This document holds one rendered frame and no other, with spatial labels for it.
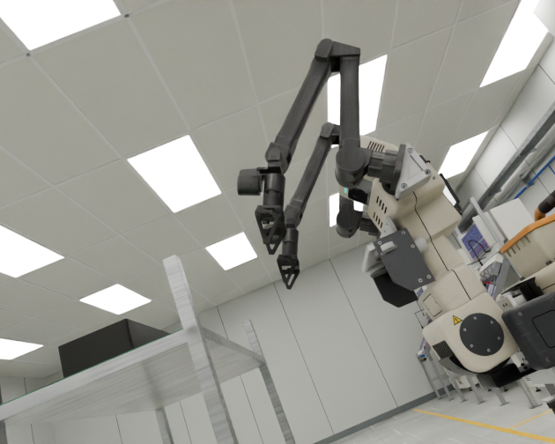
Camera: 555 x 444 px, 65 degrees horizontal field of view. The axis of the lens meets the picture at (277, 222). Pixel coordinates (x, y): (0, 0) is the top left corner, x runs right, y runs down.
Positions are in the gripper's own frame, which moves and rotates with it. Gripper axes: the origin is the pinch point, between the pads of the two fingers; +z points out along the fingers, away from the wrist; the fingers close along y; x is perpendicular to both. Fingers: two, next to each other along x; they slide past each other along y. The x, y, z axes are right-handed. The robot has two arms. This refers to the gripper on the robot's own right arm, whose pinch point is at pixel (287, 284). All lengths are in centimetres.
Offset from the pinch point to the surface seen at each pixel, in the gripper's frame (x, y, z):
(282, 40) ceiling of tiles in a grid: -27, -92, -198
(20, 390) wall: -537, -608, 67
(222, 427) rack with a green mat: -2, 65, 42
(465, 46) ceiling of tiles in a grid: 127, -186, -273
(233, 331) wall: -185, -687, -65
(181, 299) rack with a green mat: -13, 65, 19
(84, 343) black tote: -40, 50, 28
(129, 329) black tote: -30, 50, 24
